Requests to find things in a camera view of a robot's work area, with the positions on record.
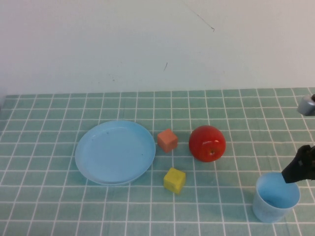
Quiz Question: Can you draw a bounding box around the green checkered tablecloth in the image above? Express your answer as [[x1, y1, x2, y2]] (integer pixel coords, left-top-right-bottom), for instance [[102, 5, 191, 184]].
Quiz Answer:
[[0, 87, 315, 236]]

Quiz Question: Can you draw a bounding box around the red apple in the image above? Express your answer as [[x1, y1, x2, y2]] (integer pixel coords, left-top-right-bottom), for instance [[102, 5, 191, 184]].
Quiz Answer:
[[189, 125, 226, 163]]

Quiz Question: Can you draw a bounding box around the yellow foam cube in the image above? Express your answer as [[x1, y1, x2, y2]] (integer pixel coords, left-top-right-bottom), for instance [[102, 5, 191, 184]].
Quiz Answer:
[[163, 167, 187, 195]]

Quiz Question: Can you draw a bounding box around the light blue round plate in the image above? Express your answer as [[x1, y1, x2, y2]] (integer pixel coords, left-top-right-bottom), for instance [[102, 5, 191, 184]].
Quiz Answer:
[[74, 119, 157, 186]]

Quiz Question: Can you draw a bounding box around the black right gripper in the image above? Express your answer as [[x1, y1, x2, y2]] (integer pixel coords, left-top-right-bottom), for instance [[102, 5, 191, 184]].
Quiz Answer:
[[281, 145, 315, 184]]

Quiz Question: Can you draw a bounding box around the light blue plastic cup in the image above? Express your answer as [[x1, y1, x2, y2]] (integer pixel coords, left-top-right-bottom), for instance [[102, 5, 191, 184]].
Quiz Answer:
[[252, 172, 301, 224]]

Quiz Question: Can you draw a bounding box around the orange foam cube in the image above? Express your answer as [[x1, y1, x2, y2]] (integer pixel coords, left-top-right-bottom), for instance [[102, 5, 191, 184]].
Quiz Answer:
[[157, 128, 179, 153]]

